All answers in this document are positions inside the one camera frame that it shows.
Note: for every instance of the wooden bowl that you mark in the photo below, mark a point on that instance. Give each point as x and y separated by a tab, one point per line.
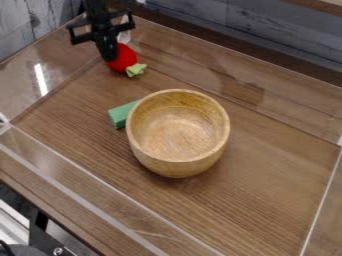
178	130

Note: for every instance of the green foam block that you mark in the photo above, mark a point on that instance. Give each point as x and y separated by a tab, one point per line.
118	114

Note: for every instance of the clear acrylic tray wall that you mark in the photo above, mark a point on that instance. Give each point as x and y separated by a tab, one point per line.
67	160

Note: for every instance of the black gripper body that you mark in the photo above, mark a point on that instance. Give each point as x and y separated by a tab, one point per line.
102	24

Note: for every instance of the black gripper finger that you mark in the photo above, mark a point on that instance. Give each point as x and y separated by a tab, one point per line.
107	46

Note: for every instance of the black metal table leg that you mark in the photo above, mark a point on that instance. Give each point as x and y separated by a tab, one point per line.
42	240

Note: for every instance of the red plush strawberry toy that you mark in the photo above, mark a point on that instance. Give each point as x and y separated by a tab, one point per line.
122	60

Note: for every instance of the clear acrylic corner bracket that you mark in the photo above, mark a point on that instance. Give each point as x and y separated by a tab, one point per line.
124	36

